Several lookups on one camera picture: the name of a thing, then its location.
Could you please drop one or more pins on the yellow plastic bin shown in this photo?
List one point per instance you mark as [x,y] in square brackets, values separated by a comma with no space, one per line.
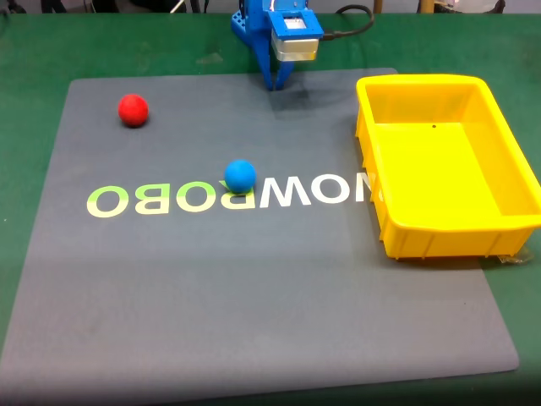
[439,177]

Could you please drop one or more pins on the red ball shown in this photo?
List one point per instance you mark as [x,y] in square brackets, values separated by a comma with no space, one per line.
[133,110]

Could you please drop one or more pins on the wooden leg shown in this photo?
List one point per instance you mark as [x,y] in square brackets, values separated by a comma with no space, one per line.
[425,5]
[378,5]

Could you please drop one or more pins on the grey mat with lettering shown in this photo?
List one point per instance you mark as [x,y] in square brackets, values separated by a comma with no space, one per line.
[211,275]

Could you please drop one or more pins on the silver camera box blue mount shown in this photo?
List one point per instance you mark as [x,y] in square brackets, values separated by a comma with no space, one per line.
[296,42]

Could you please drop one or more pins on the clear tape piece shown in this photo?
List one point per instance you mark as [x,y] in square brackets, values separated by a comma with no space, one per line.
[517,257]

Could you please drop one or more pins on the blue ball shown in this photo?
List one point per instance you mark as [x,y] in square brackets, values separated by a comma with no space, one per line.
[240,176]

